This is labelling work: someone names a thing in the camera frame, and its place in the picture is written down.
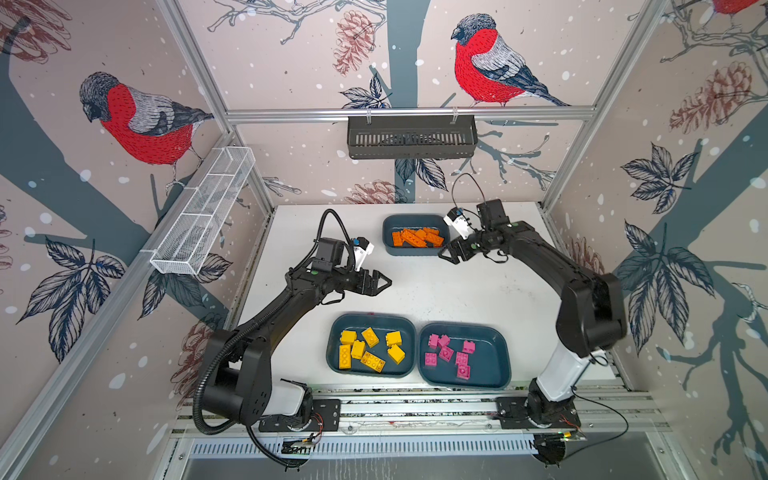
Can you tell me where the orange long lego brick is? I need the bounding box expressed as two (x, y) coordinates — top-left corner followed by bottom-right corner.
(400, 229), (428, 248)

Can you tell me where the yellow square lego brick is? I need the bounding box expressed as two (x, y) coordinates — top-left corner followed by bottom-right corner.
(385, 331), (403, 347)

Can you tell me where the yellow tall lego brick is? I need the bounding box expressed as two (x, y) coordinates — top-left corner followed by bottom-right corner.
(350, 341), (366, 360)

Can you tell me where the yellow long lego brick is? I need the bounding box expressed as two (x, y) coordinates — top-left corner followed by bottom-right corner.
(338, 344), (352, 370)
(360, 352), (386, 373)

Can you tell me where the yellow small lego brick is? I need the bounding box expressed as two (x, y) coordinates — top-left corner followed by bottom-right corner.
(387, 345), (406, 364)

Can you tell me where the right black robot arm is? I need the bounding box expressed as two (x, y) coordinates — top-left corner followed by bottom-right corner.
(438, 199), (628, 427)

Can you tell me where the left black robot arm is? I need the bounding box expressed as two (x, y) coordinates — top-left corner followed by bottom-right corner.
(192, 209), (392, 435)

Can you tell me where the near left teal bin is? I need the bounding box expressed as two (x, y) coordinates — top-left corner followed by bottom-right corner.
(326, 313), (416, 378)

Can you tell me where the teal bin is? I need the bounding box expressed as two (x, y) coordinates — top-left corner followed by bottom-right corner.
(417, 322), (511, 389)
(382, 214), (451, 256)
(326, 313), (416, 378)

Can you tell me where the far teal bin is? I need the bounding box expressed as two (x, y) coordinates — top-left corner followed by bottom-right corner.
(382, 214), (451, 256)

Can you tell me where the near right teal bin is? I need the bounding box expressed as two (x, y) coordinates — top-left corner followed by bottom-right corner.
(417, 322), (511, 389)

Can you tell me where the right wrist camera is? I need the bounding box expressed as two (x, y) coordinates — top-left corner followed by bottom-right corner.
(444, 207), (475, 239)

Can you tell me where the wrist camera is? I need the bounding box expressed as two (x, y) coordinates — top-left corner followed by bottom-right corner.
(444, 207), (475, 239)
(352, 237), (375, 271)

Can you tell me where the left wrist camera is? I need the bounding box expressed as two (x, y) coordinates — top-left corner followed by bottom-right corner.
(352, 237), (375, 271)

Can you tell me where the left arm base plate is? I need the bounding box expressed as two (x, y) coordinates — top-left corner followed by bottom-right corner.
(258, 399), (341, 434)

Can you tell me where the black hanging wire basket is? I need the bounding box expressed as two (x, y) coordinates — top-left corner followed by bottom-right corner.
(347, 115), (478, 160)

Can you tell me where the aluminium mounting rail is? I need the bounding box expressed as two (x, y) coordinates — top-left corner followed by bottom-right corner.
(170, 389), (661, 436)

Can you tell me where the white mesh wall shelf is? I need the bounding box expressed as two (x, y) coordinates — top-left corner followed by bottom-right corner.
(150, 146), (255, 275)

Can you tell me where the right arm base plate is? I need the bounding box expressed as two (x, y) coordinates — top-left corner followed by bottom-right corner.
(494, 396), (581, 430)

